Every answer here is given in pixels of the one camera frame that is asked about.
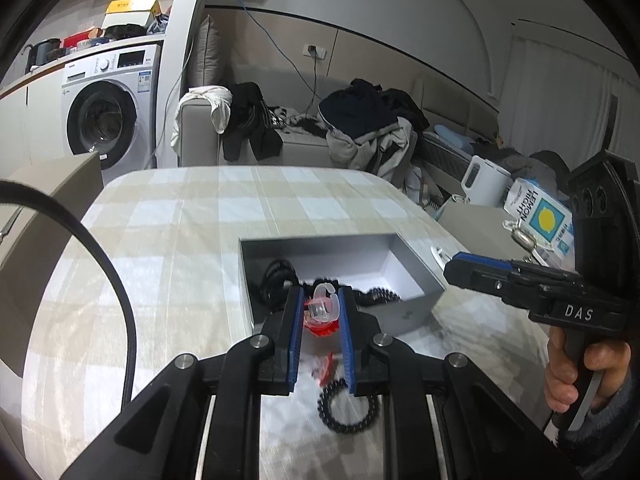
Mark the white electric kettle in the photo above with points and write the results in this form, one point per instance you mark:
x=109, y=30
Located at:
x=482, y=180

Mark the white washing machine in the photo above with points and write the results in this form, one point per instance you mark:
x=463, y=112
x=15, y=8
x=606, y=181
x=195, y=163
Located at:
x=110, y=105

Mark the plaid garment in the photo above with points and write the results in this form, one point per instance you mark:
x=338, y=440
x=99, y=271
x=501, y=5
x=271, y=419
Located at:
x=420, y=185

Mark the small red hair clip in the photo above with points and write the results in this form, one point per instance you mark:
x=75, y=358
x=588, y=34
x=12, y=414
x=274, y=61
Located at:
x=322, y=367

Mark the white cloth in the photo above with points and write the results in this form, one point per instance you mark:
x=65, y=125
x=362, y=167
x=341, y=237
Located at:
x=220, y=105

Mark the black and white striped garment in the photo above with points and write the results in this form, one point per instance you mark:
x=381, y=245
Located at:
x=295, y=122

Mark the light blue cushion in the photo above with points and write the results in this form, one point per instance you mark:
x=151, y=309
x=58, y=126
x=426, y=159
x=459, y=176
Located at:
x=452, y=137

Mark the grey pillow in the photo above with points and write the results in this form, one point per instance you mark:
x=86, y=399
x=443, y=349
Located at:
x=206, y=55

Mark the white wall outlet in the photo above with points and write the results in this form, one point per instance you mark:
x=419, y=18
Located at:
x=315, y=51

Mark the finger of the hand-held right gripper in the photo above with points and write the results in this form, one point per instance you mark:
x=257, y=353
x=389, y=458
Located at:
x=480, y=258
x=480, y=280

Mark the grey hoodie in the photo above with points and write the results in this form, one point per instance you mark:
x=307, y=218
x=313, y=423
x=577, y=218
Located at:
x=370, y=152

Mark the black pan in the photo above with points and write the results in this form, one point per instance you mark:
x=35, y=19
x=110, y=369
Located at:
x=122, y=31

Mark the yellow box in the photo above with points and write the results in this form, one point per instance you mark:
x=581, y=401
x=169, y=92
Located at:
x=130, y=6

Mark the small white clip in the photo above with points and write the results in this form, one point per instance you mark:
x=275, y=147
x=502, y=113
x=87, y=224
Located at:
x=440, y=255

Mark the red and clear hair clip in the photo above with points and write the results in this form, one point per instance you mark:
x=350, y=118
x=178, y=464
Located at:
x=322, y=312

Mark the red container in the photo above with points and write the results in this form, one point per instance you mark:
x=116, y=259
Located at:
x=80, y=40

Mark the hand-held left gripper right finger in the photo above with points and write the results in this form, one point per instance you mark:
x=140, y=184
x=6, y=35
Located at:
x=346, y=340

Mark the grey cardboard box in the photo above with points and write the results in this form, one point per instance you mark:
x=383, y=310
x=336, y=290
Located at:
x=410, y=310

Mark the grey ribbed panel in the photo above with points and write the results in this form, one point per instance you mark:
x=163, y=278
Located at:
x=442, y=152

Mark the blue and white packet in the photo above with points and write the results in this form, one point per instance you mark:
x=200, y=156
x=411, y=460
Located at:
x=540, y=215

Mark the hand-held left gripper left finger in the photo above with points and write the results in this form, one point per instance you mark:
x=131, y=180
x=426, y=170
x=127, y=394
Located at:
x=295, y=340

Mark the dark clothes pile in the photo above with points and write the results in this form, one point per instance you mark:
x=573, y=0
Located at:
x=365, y=107

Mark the person's right forearm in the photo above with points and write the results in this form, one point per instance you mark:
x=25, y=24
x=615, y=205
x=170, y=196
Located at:
x=610, y=440

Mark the person's right hand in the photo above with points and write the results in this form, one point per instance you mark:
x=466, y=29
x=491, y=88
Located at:
x=557, y=375

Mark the white curtain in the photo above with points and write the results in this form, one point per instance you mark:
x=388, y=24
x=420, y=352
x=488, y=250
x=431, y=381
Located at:
x=565, y=95

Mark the white counter cabinet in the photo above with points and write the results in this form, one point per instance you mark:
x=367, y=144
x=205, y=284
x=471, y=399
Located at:
x=30, y=120

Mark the beige sofa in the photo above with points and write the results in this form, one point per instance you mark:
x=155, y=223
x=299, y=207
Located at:
x=300, y=152

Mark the checked tablecloth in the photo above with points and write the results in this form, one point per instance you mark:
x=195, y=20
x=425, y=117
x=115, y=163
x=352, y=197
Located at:
x=200, y=220

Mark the white box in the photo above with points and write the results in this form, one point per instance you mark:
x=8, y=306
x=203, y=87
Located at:
x=125, y=20

